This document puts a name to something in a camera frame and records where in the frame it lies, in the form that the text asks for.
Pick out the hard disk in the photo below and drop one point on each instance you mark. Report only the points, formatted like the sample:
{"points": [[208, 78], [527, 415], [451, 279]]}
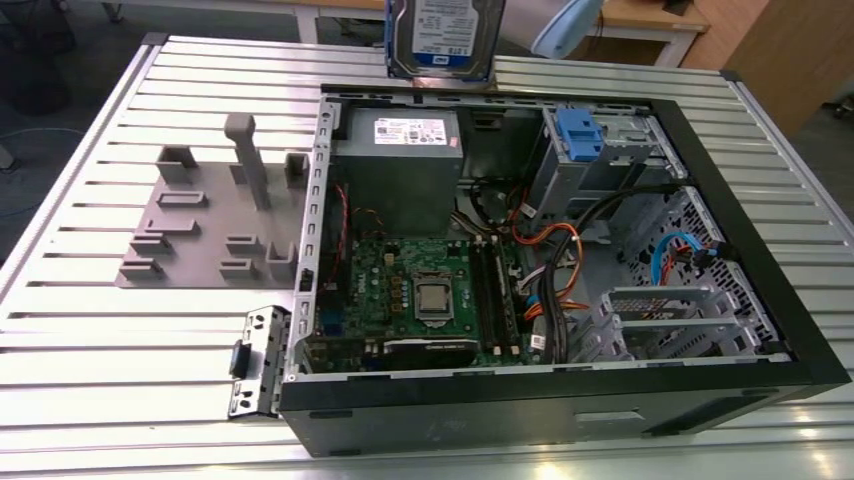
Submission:
{"points": [[447, 35]]}

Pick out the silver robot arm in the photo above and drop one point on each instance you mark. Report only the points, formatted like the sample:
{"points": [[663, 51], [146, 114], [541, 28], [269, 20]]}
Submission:
{"points": [[563, 30]]}

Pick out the metal disk bay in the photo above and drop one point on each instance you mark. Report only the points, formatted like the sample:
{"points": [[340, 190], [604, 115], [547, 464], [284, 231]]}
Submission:
{"points": [[667, 327]]}

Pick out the CPU socket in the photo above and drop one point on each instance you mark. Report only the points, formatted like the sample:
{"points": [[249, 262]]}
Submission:
{"points": [[433, 277]]}

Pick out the grey power supply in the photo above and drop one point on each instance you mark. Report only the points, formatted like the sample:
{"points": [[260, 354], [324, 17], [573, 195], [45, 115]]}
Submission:
{"points": [[400, 190]]}

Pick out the green motherboard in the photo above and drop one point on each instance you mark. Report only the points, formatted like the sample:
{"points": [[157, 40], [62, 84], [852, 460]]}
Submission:
{"points": [[373, 280]]}

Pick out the silver CPU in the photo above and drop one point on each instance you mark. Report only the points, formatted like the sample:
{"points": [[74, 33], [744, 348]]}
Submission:
{"points": [[433, 301]]}

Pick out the black RAM stick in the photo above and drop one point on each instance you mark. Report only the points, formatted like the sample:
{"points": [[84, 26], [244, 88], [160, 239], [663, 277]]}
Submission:
{"points": [[504, 295]]}

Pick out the black graphics card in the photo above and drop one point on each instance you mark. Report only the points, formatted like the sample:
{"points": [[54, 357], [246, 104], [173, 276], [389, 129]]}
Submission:
{"points": [[427, 347]]}

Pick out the grey metal drive cage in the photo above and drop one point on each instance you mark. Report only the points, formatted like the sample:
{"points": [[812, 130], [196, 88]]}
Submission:
{"points": [[567, 180]]}

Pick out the blue drive cage latch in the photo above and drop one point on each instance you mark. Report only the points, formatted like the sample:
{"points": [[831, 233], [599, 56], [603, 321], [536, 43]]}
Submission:
{"points": [[575, 135]]}

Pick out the grey parts rack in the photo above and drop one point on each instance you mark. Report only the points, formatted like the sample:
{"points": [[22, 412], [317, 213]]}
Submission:
{"points": [[200, 250]]}

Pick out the black PC case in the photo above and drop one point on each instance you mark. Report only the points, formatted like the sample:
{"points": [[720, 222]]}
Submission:
{"points": [[533, 400]]}

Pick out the wooden desk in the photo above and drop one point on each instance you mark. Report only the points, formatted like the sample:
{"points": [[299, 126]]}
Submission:
{"points": [[653, 15]]}

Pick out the wooden cabinet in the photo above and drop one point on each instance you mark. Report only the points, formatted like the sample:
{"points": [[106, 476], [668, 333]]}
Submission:
{"points": [[740, 50]]}

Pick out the black office chair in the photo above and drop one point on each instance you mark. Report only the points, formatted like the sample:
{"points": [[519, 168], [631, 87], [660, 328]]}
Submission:
{"points": [[36, 85]]}

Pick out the metal expansion slot bracket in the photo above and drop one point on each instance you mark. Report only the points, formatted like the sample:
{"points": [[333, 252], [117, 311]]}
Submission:
{"points": [[256, 325]]}

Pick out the white desk frame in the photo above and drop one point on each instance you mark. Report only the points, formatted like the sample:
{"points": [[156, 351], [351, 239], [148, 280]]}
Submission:
{"points": [[305, 25]]}

